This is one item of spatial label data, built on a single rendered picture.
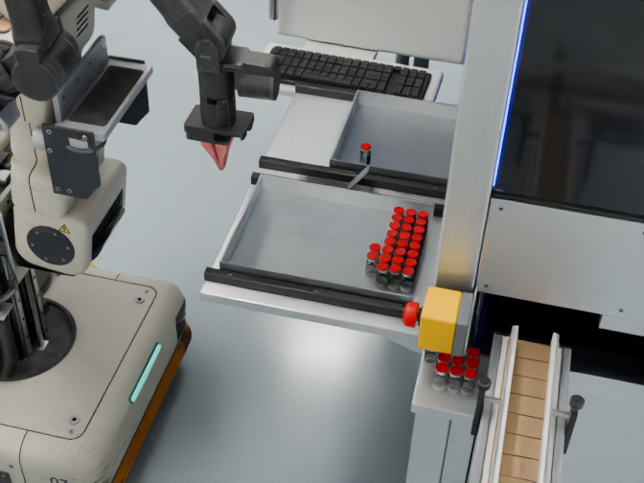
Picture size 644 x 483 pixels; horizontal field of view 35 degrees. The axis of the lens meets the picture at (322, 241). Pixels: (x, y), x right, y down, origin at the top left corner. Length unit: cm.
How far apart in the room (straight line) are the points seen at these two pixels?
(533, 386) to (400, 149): 69
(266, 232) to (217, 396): 96
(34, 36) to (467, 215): 72
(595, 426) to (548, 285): 33
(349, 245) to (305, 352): 104
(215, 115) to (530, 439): 69
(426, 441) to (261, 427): 87
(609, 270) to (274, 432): 134
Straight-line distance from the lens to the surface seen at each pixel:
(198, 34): 154
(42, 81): 168
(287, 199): 196
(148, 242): 322
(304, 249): 185
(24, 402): 246
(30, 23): 165
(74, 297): 267
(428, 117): 221
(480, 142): 143
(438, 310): 154
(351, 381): 280
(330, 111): 221
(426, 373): 166
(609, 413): 179
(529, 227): 151
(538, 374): 162
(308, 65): 246
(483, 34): 134
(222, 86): 160
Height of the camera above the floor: 212
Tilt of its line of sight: 41 degrees down
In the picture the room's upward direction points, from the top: 2 degrees clockwise
